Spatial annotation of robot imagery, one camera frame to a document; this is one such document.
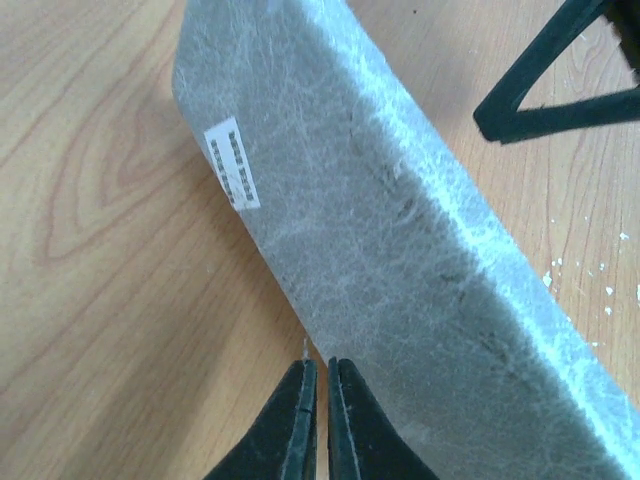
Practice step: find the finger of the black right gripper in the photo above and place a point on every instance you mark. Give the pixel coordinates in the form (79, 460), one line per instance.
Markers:
(499, 117)

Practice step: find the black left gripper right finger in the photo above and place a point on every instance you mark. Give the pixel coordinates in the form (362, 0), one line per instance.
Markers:
(362, 443)

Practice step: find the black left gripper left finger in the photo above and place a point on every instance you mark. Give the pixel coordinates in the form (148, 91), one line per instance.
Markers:
(282, 441)

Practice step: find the grey glasses case teal lining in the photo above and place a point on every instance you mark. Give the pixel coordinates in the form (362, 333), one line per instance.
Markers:
(386, 250)

